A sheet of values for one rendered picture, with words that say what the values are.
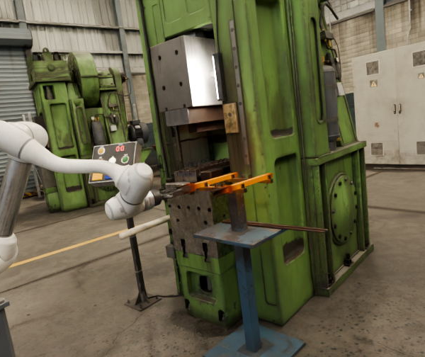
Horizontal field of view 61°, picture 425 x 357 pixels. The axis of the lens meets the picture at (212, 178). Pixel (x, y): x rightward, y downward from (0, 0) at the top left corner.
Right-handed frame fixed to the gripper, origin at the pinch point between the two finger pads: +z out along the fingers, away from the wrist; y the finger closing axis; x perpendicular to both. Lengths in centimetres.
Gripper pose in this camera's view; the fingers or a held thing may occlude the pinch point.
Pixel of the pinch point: (184, 189)
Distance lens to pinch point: 175.9
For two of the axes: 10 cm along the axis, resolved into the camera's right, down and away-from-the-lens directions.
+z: 7.1, -2.0, 6.8
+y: 6.9, 0.2, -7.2
